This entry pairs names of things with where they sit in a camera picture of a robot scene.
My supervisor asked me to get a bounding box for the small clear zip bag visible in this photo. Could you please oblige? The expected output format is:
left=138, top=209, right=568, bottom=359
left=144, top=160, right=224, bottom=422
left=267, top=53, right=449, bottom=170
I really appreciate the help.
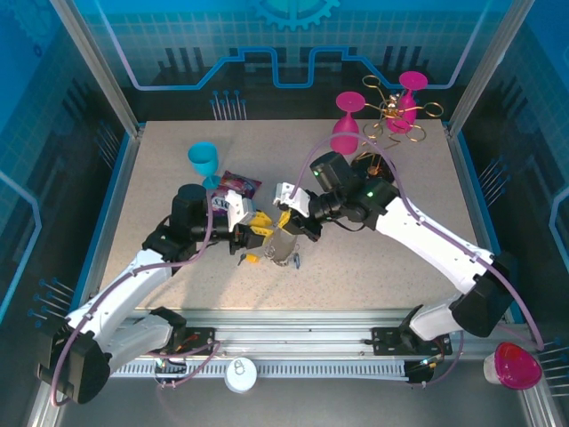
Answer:
left=265, top=229, right=300, bottom=269

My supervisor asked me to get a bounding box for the purple candy bag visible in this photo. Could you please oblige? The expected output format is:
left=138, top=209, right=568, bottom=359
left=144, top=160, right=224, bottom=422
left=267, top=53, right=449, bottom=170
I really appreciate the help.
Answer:
left=208, top=170, right=262, bottom=213

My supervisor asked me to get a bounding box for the cyan plastic goblet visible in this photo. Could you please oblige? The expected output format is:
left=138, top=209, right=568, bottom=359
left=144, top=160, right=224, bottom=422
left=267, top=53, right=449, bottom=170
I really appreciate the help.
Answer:
left=187, top=141, right=222, bottom=191

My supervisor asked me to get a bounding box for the pink plastic goblet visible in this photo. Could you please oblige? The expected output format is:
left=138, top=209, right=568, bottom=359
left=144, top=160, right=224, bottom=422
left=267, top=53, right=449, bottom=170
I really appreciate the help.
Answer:
left=385, top=71, right=429, bottom=134
left=329, top=91, right=366, bottom=156

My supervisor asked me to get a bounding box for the white round lid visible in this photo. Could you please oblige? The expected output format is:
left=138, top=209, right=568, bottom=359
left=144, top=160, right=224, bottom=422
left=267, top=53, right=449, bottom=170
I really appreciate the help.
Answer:
left=224, top=358, right=259, bottom=395

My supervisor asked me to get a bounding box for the black electronics board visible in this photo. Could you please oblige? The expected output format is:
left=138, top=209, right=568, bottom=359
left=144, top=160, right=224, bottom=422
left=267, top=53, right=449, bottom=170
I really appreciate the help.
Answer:
left=405, top=355, right=445, bottom=388
left=153, top=359, right=188, bottom=389

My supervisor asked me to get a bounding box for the pink and white cup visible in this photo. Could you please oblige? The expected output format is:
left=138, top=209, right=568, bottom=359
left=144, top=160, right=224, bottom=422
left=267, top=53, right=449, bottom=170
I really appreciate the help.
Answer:
left=483, top=341, right=543, bottom=391

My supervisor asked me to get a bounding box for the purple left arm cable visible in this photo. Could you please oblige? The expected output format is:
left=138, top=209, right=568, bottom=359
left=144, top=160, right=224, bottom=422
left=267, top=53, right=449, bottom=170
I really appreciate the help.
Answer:
left=52, top=190, right=236, bottom=407

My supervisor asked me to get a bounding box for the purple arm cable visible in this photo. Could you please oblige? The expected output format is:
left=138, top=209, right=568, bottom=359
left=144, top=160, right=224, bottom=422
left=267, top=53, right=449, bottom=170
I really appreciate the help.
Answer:
left=293, top=133, right=546, bottom=388
left=52, top=190, right=236, bottom=407

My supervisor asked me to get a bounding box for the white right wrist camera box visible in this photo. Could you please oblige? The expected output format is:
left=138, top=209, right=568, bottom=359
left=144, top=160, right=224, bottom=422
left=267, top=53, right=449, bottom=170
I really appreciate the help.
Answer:
left=271, top=181, right=315, bottom=220

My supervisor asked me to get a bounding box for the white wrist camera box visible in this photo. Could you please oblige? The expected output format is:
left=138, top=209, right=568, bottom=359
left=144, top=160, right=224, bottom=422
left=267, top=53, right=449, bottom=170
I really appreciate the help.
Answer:
left=221, top=189, right=258, bottom=228
left=271, top=181, right=315, bottom=220

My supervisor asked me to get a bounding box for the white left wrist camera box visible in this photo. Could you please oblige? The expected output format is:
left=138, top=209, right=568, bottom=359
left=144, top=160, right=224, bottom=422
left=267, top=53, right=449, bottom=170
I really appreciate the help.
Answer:
left=221, top=189, right=258, bottom=228

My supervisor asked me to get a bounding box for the gold wire glass rack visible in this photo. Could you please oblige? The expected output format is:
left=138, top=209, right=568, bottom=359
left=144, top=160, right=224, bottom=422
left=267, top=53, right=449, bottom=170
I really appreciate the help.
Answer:
left=350, top=74, right=445, bottom=183

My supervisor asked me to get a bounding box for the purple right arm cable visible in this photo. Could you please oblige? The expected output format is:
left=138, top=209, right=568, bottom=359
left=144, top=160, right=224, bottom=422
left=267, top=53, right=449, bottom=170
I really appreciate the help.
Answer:
left=293, top=133, right=546, bottom=388

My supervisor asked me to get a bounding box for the aluminium mounting rail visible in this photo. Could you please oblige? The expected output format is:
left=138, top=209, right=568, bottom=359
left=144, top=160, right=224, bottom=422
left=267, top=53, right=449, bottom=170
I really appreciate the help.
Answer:
left=92, top=309, right=530, bottom=361

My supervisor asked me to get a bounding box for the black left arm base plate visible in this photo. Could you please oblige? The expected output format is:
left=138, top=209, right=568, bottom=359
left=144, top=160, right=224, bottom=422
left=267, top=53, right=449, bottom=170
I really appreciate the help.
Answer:
left=135, top=326, right=217, bottom=357

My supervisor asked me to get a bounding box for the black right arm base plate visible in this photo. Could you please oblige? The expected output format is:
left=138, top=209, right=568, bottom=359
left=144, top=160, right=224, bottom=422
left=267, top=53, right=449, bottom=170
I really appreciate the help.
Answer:
left=371, top=326, right=453, bottom=357

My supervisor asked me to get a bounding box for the white slotted cable duct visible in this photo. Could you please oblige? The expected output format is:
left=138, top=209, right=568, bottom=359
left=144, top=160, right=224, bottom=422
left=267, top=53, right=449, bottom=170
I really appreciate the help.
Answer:
left=106, top=359, right=410, bottom=379

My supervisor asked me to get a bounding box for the aluminium frame post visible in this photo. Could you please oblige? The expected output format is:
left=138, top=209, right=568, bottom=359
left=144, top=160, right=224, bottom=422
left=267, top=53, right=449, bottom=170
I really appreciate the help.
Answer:
left=446, top=0, right=533, bottom=137
left=48, top=0, right=146, bottom=137

